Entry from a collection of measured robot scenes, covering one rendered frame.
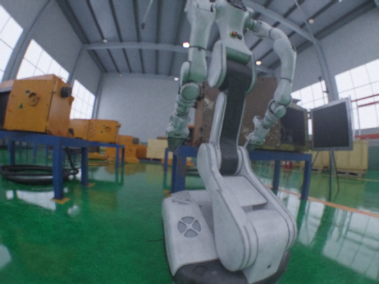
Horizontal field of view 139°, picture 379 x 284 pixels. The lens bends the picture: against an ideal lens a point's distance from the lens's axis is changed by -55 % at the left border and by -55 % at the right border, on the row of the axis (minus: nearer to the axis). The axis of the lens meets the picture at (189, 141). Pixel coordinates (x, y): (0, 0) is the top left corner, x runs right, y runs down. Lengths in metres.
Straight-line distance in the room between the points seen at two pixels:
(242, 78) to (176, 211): 0.64
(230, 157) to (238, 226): 0.36
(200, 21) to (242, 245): 0.71
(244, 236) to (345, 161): 5.82
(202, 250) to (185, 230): 0.11
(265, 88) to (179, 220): 1.12
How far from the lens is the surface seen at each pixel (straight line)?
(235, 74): 0.72
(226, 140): 0.73
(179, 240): 0.60
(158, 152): 7.20
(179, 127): 0.66
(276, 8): 10.92
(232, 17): 0.93
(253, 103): 1.29
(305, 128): 2.21
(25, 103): 2.04
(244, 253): 0.46
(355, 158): 6.01
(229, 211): 0.49
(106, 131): 4.24
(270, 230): 0.51
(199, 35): 0.58
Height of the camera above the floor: 0.59
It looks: 3 degrees up
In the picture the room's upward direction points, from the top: 4 degrees clockwise
